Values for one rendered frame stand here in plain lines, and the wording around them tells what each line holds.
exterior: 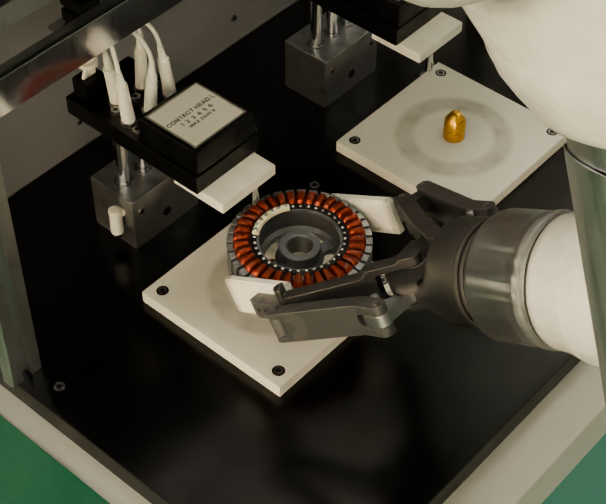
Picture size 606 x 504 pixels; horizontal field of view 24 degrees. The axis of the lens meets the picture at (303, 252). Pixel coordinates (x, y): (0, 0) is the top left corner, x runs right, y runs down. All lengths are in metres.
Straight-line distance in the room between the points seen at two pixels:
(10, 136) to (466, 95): 0.42
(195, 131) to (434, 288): 0.24
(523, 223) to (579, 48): 0.60
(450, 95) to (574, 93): 1.01
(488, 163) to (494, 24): 0.94
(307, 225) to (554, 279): 0.31
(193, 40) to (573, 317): 0.61
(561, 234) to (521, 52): 0.55
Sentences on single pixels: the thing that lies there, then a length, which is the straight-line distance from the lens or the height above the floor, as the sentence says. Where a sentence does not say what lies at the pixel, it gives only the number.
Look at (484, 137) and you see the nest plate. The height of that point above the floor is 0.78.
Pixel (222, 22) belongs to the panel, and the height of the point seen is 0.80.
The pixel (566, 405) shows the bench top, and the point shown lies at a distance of 1.16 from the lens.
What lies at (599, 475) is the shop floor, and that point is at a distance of 2.06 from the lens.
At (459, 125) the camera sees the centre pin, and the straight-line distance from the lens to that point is 1.30.
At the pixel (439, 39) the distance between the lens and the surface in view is 1.26.
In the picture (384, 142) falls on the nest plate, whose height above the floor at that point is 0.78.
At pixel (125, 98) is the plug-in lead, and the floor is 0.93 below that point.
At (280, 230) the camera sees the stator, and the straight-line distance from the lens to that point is 1.14.
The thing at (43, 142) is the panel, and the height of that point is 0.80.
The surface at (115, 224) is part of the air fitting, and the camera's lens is 1.21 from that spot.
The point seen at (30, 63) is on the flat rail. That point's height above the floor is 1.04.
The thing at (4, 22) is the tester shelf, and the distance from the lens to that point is 0.97.
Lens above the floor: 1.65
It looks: 46 degrees down
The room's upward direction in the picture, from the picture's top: straight up
